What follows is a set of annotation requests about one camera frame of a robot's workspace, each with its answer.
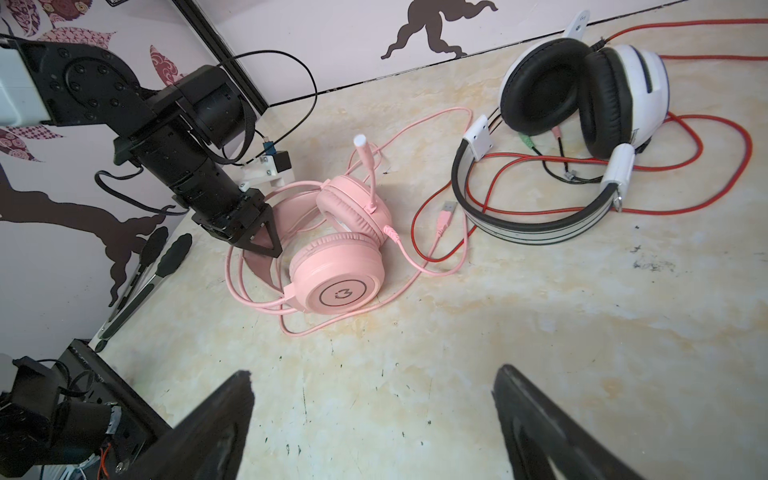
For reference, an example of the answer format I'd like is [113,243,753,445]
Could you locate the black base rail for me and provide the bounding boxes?
[1,339,171,479]

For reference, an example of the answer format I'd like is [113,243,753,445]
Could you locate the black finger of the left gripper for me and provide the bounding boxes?
[230,206,283,258]

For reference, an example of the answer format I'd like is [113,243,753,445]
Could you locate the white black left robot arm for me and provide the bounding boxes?
[1,35,282,258]

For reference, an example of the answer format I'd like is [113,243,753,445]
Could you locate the red headphone cable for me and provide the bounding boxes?
[410,17,768,264]

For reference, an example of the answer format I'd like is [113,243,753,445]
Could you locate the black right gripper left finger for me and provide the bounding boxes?
[121,370,255,480]

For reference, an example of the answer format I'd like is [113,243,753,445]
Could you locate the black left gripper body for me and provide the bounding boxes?
[114,128,270,240]

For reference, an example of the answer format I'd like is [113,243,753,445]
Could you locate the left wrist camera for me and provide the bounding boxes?
[237,146,295,194]

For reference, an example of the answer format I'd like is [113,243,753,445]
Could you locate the metal tongs black tips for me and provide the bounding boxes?
[95,227,193,353]

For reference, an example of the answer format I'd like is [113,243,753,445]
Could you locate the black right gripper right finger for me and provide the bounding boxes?
[492,364,641,479]

